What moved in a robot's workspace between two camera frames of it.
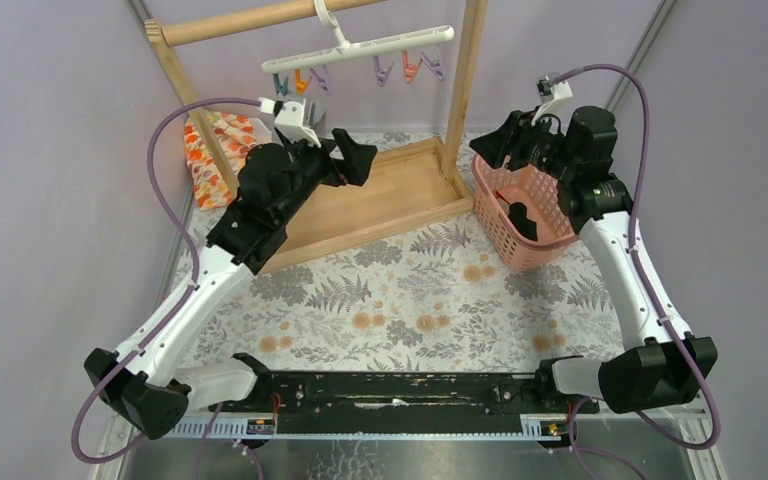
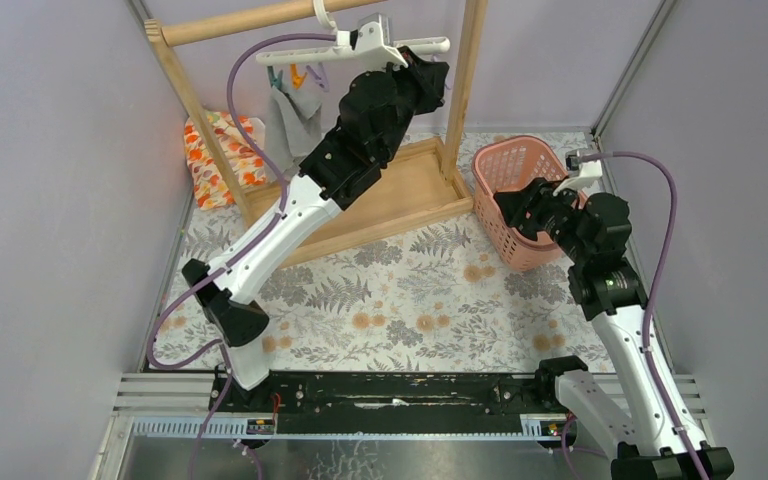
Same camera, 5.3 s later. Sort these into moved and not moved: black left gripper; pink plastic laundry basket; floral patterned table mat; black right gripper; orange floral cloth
Moved: black right gripper; black left gripper
Not moved: orange floral cloth; pink plastic laundry basket; floral patterned table mat
